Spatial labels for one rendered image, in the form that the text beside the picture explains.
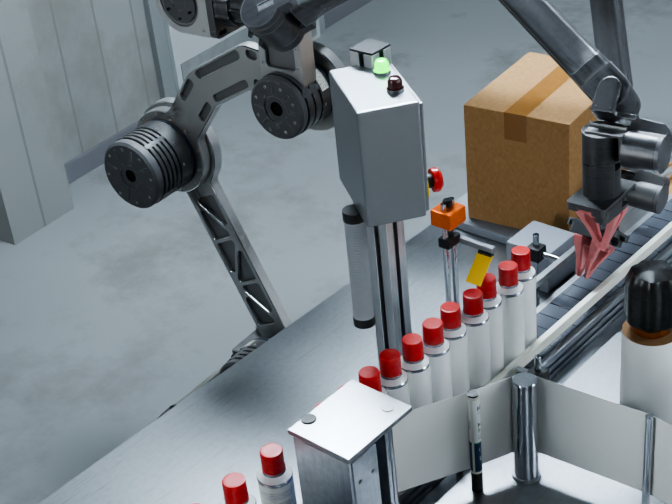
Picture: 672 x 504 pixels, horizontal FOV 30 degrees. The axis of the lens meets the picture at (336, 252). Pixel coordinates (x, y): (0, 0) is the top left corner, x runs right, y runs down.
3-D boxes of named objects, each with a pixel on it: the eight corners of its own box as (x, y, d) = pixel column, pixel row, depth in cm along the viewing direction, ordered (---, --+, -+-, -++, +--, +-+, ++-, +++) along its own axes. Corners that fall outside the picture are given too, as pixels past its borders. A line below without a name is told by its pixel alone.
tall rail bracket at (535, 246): (558, 319, 241) (557, 246, 232) (526, 307, 245) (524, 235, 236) (567, 311, 243) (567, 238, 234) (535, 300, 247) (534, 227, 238)
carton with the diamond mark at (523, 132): (569, 242, 260) (569, 124, 247) (467, 217, 273) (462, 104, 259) (627, 179, 281) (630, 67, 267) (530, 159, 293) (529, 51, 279)
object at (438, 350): (443, 437, 206) (437, 335, 196) (417, 427, 209) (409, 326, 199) (460, 419, 210) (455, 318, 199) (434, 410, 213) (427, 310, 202)
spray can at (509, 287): (516, 375, 219) (514, 276, 208) (490, 366, 222) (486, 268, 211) (530, 359, 222) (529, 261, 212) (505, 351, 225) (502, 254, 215)
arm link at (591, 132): (591, 112, 187) (575, 128, 183) (635, 119, 184) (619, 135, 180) (591, 153, 191) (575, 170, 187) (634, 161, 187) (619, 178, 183)
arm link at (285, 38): (263, 0, 229) (248, -14, 224) (308, 8, 223) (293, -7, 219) (245, 46, 228) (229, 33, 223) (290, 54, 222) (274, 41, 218)
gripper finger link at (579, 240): (594, 280, 229) (610, 231, 229) (560, 269, 233) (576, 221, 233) (608, 286, 234) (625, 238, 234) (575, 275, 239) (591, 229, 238)
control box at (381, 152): (367, 229, 186) (356, 113, 176) (339, 179, 201) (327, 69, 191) (432, 215, 188) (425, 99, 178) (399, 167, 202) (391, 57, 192)
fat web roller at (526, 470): (530, 489, 194) (529, 392, 184) (505, 477, 197) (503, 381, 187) (546, 472, 197) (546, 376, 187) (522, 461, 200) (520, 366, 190)
